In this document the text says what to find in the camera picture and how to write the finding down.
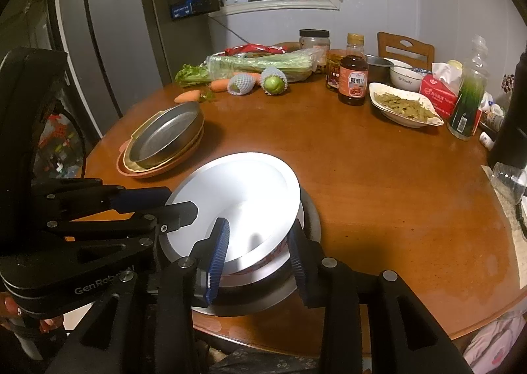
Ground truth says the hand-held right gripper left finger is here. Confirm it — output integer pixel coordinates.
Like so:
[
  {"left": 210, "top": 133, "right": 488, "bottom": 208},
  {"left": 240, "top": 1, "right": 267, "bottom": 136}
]
[{"left": 44, "top": 217, "right": 230, "bottom": 374}]

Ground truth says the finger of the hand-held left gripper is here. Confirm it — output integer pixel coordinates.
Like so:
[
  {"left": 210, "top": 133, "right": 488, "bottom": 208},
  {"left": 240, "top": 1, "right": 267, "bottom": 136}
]
[
  {"left": 31, "top": 178, "right": 174, "bottom": 220},
  {"left": 43, "top": 201, "right": 199, "bottom": 243}
]

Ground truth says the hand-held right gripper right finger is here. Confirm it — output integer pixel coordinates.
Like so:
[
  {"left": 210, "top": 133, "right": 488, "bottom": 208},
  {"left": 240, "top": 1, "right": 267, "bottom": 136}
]
[{"left": 287, "top": 230, "right": 474, "bottom": 374}]

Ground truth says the steel bowl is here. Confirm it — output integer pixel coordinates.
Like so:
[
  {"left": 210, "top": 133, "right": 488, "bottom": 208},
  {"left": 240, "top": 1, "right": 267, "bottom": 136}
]
[{"left": 191, "top": 188, "right": 324, "bottom": 315}]

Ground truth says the round metal pan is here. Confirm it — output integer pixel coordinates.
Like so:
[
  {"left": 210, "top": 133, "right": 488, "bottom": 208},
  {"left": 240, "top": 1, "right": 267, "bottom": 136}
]
[{"left": 134, "top": 101, "right": 205, "bottom": 164}]

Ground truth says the person's left hand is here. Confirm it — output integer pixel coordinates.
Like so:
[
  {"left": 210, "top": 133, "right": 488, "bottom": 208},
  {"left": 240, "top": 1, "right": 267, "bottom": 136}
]
[{"left": 0, "top": 292, "right": 66, "bottom": 335}]

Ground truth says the dark floral seat cushion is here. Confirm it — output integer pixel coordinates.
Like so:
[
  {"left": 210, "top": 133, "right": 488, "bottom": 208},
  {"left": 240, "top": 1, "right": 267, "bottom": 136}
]
[{"left": 208, "top": 347, "right": 326, "bottom": 374}]

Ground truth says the dark glass door cabinet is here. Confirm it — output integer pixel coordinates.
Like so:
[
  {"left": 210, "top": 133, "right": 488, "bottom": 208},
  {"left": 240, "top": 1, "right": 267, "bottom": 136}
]
[{"left": 0, "top": 0, "right": 103, "bottom": 181}]

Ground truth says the grey refrigerator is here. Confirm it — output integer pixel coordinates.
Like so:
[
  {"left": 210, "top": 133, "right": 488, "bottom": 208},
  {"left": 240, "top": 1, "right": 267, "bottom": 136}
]
[{"left": 53, "top": 0, "right": 215, "bottom": 140}]

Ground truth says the carrot with green top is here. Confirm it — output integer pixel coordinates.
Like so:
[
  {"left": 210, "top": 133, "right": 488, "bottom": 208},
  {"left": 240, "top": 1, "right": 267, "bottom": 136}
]
[{"left": 174, "top": 89, "right": 215, "bottom": 104}]

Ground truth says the green fruit in foam net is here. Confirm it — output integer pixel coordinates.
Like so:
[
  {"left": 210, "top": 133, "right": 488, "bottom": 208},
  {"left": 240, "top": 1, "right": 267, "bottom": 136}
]
[
  {"left": 228, "top": 73, "right": 256, "bottom": 95},
  {"left": 261, "top": 67, "right": 288, "bottom": 96}
]

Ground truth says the celery in plastic bag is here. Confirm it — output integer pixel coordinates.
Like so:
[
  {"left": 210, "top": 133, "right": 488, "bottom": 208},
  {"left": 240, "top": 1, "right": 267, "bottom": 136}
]
[{"left": 175, "top": 48, "right": 326, "bottom": 88}]

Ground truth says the blue box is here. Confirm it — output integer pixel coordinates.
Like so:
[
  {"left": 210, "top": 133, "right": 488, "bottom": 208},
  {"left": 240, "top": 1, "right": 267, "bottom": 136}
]
[{"left": 170, "top": 0, "right": 194, "bottom": 21}]

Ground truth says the red snack packet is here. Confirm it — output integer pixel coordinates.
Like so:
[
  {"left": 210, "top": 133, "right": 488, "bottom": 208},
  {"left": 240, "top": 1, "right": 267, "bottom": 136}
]
[{"left": 224, "top": 43, "right": 289, "bottom": 57}]

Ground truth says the dark sauce bottle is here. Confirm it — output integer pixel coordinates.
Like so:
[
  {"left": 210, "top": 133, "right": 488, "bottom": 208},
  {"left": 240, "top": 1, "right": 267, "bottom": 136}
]
[{"left": 338, "top": 33, "right": 369, "bottom": 107}]

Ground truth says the white dish of green vegetables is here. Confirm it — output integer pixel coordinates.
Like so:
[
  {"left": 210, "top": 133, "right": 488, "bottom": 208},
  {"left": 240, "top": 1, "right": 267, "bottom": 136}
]
[{"left": 368, "top": 81, "right": 445, "bottom": 129}]

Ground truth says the pickle jar with yellow lid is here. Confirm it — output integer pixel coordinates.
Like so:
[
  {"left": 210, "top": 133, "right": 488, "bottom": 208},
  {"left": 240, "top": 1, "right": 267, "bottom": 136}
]
[{"left": 325, "top": 49, "right": 350, "bottom": 91}]

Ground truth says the pink white cloth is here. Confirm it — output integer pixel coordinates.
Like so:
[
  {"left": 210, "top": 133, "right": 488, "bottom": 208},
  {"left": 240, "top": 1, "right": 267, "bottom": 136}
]
[{"left": 463, "top": 308, "right": 527, "bottom": 374}]

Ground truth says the dark metal pot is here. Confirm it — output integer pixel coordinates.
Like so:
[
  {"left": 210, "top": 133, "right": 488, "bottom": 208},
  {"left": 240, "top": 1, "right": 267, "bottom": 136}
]
[{"left": 364, "top": 54, "right": 394, "bottom": 84}]

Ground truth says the plastic jar with black lid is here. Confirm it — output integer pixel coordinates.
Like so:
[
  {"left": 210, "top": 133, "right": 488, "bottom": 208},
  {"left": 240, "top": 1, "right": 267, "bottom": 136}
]
[{"left": 299, "top": 29, "right": 331, "bottom": 64}]

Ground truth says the white ceramic bowl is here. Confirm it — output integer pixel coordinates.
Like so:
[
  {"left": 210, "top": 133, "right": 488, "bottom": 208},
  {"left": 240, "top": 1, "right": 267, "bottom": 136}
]
[{"left": 389, "top": 66, "right": 426, "bottom": 90}]

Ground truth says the red tissue pack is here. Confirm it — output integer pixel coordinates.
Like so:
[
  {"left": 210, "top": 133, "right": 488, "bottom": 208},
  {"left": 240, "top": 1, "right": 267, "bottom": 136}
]
[{"left": 419, "top": 62, "right": 466, "bottom": 119}]

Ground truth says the clear glass cup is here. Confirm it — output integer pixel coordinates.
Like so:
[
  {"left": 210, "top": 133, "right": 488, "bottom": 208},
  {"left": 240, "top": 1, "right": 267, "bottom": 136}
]
[{"left": 492, "top": 162, "right": 527, "bottom": 205}]

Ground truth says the clear bottle with green liquid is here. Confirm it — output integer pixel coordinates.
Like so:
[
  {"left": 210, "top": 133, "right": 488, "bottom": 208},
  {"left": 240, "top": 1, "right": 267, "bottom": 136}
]
[{"left": 447, "top": 35, "right": 488, "bottom": 141}]

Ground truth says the wooden chair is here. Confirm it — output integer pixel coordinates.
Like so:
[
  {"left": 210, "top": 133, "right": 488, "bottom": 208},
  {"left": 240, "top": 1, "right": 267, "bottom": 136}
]
[{"left": 377, "top": 31, "right": 435, "bottom": 70}]

